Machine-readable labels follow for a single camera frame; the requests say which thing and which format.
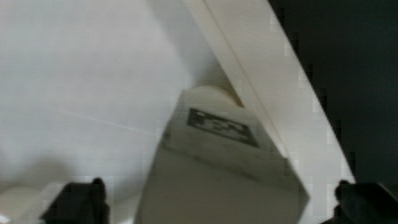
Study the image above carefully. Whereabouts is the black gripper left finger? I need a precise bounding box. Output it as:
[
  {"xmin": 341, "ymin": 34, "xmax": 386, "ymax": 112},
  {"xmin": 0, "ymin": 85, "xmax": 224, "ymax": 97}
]
[{"xmin": 41, "ymin": 178, "xmax": 110, "ymax": 224}]

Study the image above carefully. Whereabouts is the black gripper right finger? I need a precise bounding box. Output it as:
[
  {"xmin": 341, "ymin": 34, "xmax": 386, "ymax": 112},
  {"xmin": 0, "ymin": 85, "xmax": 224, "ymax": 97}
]
[{"xmin": 322, "ymin": 180, "xmax": 398, "ymax": 224}]

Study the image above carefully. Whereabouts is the white leg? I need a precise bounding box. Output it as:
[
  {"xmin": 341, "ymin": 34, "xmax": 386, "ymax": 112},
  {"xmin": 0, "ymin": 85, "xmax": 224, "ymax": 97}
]
[{"xmin": 135, "ymin": 86, "xmax": 309, "ymax": 224}]

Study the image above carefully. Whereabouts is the white square tabletop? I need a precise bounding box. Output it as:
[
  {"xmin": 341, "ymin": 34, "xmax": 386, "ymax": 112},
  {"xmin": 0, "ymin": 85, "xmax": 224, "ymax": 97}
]
[{"xmin": 0, "ymin": 0, "xmax": 352, "ymax": 224}]

